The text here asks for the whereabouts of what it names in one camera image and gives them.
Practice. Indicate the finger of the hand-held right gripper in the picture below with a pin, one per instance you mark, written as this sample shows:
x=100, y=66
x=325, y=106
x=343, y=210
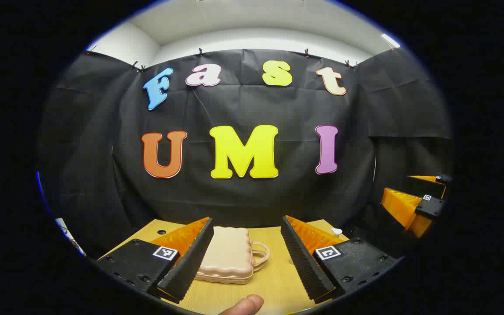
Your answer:
x=427, y=184
x=403, y=208

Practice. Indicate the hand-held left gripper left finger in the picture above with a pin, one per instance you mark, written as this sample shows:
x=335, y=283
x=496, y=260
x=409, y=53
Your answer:
x=190, y=258

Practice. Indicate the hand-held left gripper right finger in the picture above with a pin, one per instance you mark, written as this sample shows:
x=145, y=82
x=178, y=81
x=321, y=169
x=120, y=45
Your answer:
x=304, y=258

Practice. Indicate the beige suitcase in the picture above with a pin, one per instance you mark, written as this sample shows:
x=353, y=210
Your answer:
x=227, y=256

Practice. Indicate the clear pump bottle white top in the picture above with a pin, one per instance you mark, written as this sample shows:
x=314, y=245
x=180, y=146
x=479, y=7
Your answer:
x=336, y=231

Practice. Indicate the row of black cloth clips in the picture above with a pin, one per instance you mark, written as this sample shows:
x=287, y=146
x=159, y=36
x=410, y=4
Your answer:
x=200, y=51

